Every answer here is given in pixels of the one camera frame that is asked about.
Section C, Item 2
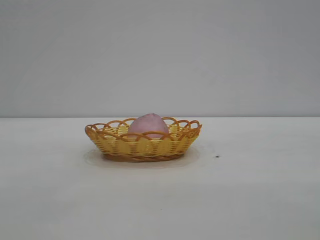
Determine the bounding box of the pink peach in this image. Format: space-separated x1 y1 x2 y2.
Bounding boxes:
127 112 169 140

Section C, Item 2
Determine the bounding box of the yellow woven wicker basket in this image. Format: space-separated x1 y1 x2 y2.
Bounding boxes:
84 117 203 164

